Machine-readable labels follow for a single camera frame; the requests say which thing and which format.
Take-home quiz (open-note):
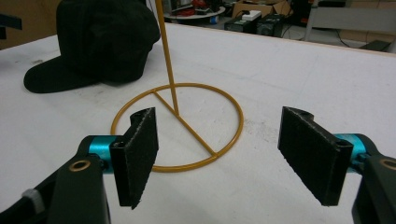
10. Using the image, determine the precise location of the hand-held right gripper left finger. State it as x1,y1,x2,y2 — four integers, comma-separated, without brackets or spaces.
88,106,160,210

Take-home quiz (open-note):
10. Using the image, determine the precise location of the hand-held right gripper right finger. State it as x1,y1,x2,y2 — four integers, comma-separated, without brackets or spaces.
277,105,370,207

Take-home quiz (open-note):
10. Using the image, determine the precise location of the yellow metal hat stand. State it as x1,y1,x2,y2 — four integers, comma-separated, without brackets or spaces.
110,0,245,174

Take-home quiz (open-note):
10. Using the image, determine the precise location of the black baseball cap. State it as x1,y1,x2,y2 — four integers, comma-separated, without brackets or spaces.
23,0,162,94

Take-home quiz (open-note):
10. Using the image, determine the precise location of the black equipment box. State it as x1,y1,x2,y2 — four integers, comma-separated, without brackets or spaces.
256,13,286,38
223,16,262,34

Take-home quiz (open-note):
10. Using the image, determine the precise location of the brown cardboard box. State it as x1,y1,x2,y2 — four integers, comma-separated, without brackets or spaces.
232,0,294,19

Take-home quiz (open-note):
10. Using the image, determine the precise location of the round white table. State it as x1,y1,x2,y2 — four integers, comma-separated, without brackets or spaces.
163,6,227,21

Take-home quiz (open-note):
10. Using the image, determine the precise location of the red tool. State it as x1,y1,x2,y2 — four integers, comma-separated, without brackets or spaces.
178,0,216,17

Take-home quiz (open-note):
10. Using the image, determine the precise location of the dark object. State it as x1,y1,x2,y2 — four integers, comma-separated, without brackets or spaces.
0,13,23,40

